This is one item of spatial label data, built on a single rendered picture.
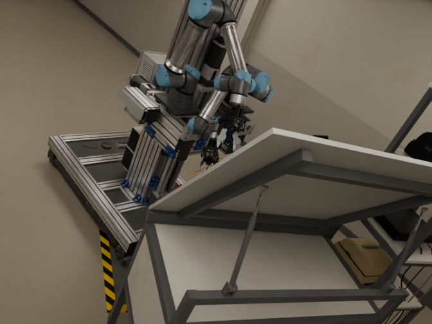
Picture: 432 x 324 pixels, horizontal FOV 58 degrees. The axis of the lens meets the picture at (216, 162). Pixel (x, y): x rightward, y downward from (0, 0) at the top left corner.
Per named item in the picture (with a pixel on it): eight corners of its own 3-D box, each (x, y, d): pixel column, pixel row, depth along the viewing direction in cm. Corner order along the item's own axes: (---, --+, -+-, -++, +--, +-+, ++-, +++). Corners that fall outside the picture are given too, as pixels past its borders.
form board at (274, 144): (330, 225, 244) (330, 222, 245) (509, 183, 160) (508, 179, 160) (148, 209, 191) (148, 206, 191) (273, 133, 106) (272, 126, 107)
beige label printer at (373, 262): (328, 249, 258) (344, 228, 249) (351, 249, 269) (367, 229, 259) (357, 288, 236) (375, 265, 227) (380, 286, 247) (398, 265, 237)
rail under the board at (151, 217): (144, 215, 196) (148, 205, 192) (323, 229, 249) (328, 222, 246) (146, 222, 191) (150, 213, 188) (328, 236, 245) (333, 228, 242)
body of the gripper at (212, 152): (199, 155, 191) (206, 136, 197) (202, 165, 198) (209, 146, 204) (214, 158, 189) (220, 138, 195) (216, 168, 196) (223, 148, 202)
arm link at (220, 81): (227, 92, 197) (243, 93, 189) (211, 90, 189) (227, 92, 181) (228, 76, 195) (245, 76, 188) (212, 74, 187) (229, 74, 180)
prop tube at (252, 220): (224, 288, 146) (249, 214, 138) (231, 288, 147) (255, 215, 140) (227, 294, 143) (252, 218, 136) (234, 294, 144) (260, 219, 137)
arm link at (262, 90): (256, 79, 266) (246, 60, 212) (275, 89, 264) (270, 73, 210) (247, 95, 267) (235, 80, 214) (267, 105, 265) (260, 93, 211)
